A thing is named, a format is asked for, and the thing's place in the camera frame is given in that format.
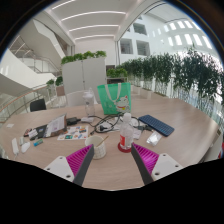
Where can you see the white chair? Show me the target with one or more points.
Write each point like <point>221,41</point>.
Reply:
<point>75,98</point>

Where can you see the white grid-pattern mug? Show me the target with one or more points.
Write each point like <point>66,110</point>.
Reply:
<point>99,151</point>

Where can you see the leafy green plant row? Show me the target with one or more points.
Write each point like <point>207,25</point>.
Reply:
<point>83,55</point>

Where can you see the wide leafy planter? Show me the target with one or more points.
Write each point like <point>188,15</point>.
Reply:
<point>116,72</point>

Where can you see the brown-backed booklet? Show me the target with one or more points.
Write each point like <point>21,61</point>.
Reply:
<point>56,125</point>

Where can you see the tall green plant hedge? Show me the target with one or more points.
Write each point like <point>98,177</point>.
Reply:
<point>196,73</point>

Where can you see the labelled plastic packet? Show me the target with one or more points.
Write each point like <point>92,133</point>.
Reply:
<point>137,134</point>

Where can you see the colourful sticker sheet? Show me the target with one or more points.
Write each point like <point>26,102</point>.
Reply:
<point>73,132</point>

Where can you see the small leafy planter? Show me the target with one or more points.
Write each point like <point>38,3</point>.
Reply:
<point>58,81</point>

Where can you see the flat round red coaster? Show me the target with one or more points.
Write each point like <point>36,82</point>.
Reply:
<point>122,150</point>

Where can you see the white power strip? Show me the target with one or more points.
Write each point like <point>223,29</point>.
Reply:
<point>15,146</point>

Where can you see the clear lidded tumbler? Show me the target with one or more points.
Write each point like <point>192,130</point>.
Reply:
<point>89,105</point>

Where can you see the dark blue keyboard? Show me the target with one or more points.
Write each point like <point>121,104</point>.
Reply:
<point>156,125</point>

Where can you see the black chair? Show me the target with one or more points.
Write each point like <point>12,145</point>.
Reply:
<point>37,105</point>

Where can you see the gold spoon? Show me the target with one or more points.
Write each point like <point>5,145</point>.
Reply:
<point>102,140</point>

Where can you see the white charger block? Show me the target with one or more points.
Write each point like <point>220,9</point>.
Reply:
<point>87,119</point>

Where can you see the white computer mouse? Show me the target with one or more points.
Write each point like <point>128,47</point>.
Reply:
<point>25,147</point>

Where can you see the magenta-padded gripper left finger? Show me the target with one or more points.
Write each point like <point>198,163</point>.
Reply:
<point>60,166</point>

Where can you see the small white paper note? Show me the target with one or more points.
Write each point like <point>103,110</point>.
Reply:
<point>10,125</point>

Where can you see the clear white-capped water bottle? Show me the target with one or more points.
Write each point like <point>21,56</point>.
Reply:
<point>126,136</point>

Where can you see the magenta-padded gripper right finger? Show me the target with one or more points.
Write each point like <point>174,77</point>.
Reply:
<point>165,165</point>

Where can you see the black power adapter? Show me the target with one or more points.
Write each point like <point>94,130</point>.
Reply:
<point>73,121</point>

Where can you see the teal marker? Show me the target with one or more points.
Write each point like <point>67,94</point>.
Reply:
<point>38,142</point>

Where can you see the clear plastic packet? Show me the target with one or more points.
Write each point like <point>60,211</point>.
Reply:
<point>154,138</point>

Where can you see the white cabinet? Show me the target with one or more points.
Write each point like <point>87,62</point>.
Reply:
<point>83,78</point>

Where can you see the green cat-print tote bag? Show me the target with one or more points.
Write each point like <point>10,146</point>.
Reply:
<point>110,100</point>

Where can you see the black flat case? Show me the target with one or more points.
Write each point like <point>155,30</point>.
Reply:
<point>41,130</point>

